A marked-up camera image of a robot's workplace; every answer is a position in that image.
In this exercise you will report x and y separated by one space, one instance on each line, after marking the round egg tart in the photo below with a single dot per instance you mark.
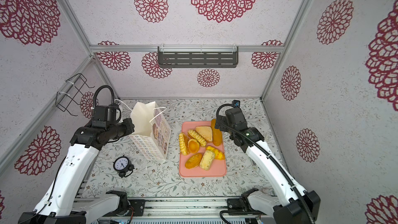
193 146

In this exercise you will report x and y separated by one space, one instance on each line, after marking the braided yellow bread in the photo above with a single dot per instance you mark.
195 135

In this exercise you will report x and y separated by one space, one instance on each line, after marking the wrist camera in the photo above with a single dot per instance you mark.
105 116
235 115

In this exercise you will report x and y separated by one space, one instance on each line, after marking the white printed paper bag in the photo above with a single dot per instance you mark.
152 133

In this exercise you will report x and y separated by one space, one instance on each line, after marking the yellow orange swirl bun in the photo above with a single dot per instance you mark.
218 154

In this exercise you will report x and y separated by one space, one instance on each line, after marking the dark grey wall shelf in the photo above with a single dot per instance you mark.
198 57

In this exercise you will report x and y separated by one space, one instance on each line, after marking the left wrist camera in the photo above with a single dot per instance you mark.
105 116

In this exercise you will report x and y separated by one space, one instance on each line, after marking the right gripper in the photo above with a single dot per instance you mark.
223 127

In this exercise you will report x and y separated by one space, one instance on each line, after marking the triangular toast slice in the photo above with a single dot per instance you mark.
205 132

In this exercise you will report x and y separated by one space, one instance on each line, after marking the pale rectangular bread roll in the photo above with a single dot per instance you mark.
207 159

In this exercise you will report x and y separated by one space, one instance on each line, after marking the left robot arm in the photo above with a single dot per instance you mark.
58 205

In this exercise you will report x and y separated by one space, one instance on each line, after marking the long orange baguette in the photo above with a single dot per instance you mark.
217 137

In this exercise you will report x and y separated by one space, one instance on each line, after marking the ridged yellow corn bread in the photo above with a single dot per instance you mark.
183 144

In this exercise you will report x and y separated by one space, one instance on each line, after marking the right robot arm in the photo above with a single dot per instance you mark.
292 203

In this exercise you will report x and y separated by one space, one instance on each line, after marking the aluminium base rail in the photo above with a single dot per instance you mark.
180 210

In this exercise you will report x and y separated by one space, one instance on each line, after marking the golden oval bread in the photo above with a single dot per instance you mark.
194 161

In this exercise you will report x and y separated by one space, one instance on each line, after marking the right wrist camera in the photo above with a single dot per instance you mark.
235 115

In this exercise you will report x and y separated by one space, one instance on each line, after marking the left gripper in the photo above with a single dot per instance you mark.
130 126

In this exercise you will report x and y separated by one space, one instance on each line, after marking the black alarm clock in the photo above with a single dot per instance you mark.
123 166

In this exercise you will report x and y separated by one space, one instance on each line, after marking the black wire wall rack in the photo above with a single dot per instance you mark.
67 97

